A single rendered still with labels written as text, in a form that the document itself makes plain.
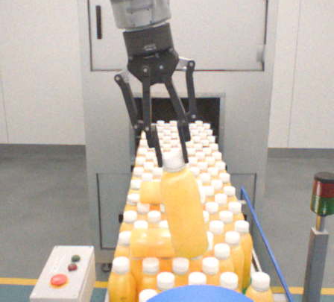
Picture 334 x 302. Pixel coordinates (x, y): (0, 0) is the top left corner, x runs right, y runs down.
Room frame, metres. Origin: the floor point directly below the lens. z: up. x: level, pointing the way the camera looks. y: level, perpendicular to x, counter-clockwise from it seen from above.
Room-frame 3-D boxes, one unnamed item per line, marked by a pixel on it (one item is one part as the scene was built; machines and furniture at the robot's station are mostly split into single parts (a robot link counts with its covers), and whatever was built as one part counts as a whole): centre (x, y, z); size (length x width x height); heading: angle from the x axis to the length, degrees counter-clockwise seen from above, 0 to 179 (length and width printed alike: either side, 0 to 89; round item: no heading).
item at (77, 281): (0.80, 0.24, 1.05); 0.20 x 0.10 x 0.10; 0
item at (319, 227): (0.97, -0.41, 1.18); 0.06 x 0.06 x 0.16
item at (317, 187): (0.97, -0.41, 1.23); 0.06 x 0.06 x 0.04
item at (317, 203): (0.97, -0.41, 1.18); 0.06 x 0.06 x 0.05
